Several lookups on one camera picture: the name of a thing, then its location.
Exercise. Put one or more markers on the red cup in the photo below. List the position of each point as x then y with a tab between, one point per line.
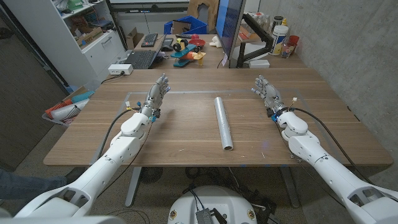
293	40

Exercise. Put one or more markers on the white toy figure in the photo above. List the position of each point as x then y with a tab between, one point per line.
215	42

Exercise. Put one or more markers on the white power strip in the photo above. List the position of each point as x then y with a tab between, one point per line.
120	69

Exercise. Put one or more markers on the colourful toy airplane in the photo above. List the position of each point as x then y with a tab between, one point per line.
186	54

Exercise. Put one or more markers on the dark lidded jar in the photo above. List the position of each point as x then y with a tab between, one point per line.
277	21

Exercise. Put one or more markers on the orange roll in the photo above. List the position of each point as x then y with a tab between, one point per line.
57	107

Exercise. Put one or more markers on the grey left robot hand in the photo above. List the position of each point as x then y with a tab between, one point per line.
155	95

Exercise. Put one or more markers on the cardboard box on shelf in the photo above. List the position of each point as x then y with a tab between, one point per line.
90	36

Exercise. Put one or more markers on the black computer mouse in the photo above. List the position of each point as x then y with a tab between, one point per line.
167	48

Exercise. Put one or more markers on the red bowl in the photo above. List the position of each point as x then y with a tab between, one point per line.
197	42

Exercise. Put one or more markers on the blue plastic bin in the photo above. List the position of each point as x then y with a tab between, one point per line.
196	25

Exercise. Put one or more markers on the white plastic canister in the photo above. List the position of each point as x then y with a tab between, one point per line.
278	40

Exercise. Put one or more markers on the white roll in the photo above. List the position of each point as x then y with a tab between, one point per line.
66	111

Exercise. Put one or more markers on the teal roll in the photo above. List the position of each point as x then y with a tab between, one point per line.
82	96

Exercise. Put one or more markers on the pink sticky note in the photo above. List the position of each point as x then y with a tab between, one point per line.
224	59

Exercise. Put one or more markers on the black laptop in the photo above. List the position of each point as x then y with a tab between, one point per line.
141	59

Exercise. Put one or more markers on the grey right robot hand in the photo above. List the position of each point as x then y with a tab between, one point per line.
270	95

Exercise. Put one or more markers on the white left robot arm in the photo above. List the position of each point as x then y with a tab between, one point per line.
105	165

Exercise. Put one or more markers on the black keyboard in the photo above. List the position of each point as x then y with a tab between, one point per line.
149	40

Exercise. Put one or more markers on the person's leg in jeans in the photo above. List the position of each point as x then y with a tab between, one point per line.
28	186

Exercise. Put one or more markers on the clear drinking glass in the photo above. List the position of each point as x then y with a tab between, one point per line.
287	49

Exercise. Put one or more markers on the black computer monitor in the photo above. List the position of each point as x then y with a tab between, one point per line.
228	25

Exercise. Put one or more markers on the clear plastic wrap roll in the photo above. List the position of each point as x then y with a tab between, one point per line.
223	123

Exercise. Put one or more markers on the stacked orange white boxes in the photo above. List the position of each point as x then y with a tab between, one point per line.
248	34

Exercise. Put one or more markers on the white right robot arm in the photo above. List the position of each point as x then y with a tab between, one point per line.
326	165

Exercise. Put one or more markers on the black shoe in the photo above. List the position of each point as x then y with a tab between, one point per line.
74	174

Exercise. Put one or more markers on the white flat box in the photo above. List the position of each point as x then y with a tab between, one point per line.
259	63

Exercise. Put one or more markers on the black round fan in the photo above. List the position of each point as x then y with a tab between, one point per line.
150	175

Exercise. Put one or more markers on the grey table leg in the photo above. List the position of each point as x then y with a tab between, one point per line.
133	186
289	186

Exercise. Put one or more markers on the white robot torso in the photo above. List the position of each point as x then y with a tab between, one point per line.
214	199

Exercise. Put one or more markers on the white shelf cabinet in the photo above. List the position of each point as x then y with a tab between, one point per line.
62	46

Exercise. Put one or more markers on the clear bin with rolls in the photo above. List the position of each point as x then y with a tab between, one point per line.
66	110

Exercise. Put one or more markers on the open cardboard box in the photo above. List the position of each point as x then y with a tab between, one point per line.
133	39

